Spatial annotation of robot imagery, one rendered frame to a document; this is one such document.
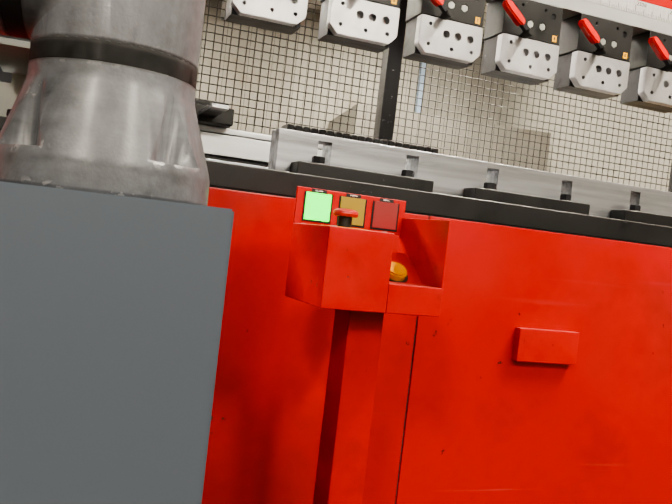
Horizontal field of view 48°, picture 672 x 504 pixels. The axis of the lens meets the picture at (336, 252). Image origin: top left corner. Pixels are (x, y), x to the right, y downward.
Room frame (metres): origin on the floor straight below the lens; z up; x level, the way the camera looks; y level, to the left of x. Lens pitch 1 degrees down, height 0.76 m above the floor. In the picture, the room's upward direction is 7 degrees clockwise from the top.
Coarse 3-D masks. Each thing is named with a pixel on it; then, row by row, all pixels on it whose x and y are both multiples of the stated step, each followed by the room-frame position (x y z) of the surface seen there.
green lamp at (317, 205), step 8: (312, 192) 1.23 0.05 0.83; (312, 200) 1.23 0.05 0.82; (320, 200) 1.24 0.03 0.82; (328, 200) 1.24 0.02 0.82; (312, 208) 1.23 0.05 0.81; (320, 208) 1.24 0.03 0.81; (328, 208) 1.25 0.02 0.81; (304, 216) 1.23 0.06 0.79; (312, 216) 1.24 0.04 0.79; (320, 216) 1.24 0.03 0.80; (328, 216) 1.25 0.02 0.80
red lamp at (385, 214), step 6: (378, 204) 1.28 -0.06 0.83; (384, 204) 1.29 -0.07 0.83; (390, 204) 1.29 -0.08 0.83; (396, 204) 1.29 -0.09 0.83; (378, 210) 1.28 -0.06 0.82; (384, 210) 1.29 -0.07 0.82; (390, 210) 1.29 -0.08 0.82; (396, 210) 1.29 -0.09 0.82; (378, 216) 1.28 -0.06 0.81; (384, 216) 1.29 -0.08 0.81; (390, 216) 1.29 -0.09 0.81; (396, 216) 1.29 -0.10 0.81; (372, 222) 1.28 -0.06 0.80; (378, 222) 1.28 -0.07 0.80; (384, 222) 1.29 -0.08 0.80; (390, 222) 1.29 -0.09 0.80; (384, 228) 1.29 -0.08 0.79; (390, 228) 1.29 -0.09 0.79
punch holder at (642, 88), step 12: (636, 36) 1.85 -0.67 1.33; (648, 36) 1.81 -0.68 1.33; (660, 36) 1.82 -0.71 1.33; (636, 48) 1.85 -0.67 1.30; (648, 48) 1.81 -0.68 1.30; (636, 60) 1.84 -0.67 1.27; (648, 60) 1.81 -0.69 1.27; (660, 60) 1.82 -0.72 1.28; (636, 72) 1.85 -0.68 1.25; (648, 72) 1.81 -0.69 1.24; (660, 72) 1.82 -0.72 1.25; (636, 84) 1.84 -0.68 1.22; (648, 84) 1.81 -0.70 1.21; (660, 84) 1.82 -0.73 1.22; (624, 96) 1.88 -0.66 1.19; (636, 96) 1.84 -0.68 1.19; (648, 96) 1.81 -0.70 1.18; (660, 96) 1.82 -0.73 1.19; (648, 108) 1.90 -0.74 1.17; (660, 108) 1.89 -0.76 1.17
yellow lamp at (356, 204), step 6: (342, 198) 1.25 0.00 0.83; (348, 198) 1.26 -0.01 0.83; (354, 198) 1.26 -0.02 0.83; (342, 204) 1.25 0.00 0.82; (348, 204) 1.26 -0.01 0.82; (354, 204) 1.26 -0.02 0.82; (360, 204) 1.27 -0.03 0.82; (360, 210) 1.27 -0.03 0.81; (360, 216) 1.27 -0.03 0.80; (354, 222) 1.26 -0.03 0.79; (360, 222) 1.27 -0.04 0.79
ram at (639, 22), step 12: (492, 0) 1.73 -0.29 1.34; (540, 0) 1.70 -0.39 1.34; (552, 0) 1.72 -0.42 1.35; (564, 0) 1.73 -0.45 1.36; (576, 0) 1.74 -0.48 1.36; (648, 0) 1.81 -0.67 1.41; (660, 0) 1.82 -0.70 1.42; (564, 12) 1.75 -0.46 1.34; (576, 12) 1.74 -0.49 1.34; (588, 12) 1.75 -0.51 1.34; (600, 12) 1.76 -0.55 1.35; (612, 12) 1.77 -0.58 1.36; (624, 12) 1.78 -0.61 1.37; (636, 24) 1.80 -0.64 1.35; (648, 24) 1.81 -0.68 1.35; (660, 24) 1.82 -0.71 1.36
